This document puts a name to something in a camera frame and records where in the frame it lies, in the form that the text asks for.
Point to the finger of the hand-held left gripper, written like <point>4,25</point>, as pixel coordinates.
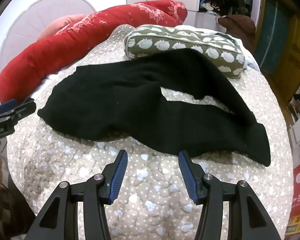
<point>6,105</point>
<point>26,107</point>

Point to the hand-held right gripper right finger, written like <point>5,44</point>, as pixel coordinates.
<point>187,177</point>

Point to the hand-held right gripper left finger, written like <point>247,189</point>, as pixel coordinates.
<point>118,172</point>

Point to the person's left forearm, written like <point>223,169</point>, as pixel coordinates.
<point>5,205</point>

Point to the green patterned pillow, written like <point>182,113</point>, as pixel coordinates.
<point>165,42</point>

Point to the black pants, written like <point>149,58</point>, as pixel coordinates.
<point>115,105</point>

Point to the red long bolster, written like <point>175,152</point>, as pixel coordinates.
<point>65,50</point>

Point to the teal door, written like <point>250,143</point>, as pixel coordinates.
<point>270,32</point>

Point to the white round headboard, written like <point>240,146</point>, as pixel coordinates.
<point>37,12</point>

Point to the beige dotted blanket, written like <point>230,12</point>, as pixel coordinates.
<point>152,205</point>

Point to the wooden door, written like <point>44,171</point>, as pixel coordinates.
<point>295,55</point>

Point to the brown pillow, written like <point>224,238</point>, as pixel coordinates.
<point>240,27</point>

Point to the pink pillow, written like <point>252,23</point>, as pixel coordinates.
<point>56,25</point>

